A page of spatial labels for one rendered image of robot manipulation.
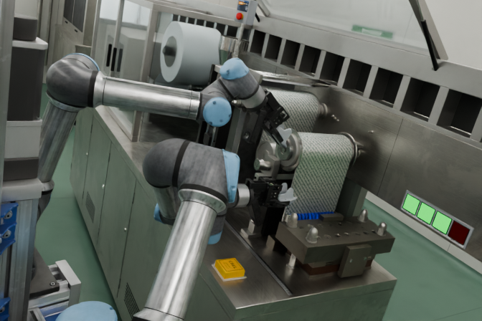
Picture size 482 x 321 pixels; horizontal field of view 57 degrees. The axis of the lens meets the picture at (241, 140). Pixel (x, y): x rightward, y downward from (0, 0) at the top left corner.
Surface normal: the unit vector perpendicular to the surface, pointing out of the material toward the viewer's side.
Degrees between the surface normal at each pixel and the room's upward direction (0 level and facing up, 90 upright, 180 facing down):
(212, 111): 90
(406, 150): 90
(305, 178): 90
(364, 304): 90
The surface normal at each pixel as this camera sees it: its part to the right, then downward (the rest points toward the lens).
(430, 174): -0.85, -0.04
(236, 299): 0.21, -0.93
